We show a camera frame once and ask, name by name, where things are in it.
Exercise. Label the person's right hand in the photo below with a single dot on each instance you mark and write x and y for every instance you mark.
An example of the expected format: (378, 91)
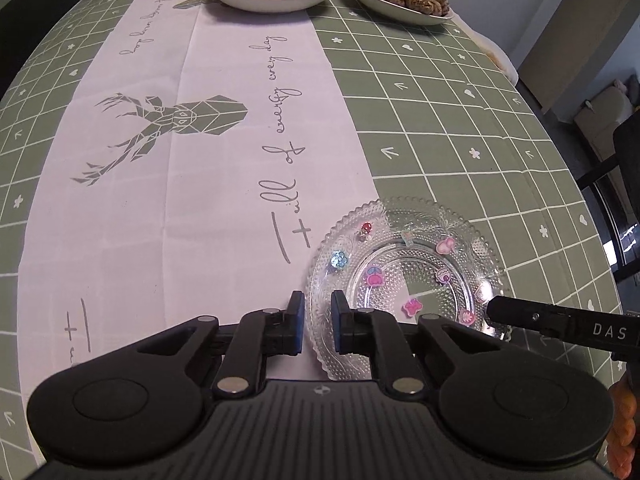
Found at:
(627, 435)

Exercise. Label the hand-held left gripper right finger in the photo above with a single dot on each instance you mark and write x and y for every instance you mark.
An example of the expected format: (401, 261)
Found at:
(336, 330)

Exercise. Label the light sofa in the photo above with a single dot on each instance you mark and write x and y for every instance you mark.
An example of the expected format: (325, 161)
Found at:
(605, 115)

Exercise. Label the black wooden chair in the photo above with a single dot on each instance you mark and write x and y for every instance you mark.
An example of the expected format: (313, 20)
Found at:
(600, 185)

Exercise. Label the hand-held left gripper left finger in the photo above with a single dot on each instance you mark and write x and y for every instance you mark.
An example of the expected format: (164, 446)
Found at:
(300, 332)

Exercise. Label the beaded glass plate with stickers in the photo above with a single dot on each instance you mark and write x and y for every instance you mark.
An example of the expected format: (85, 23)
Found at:
(410, 265)

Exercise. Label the green checked tablecloth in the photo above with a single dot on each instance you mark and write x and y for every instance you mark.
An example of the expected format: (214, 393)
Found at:
(200, 240)

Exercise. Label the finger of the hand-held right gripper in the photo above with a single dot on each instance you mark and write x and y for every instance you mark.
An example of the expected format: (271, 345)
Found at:
(560, 322)

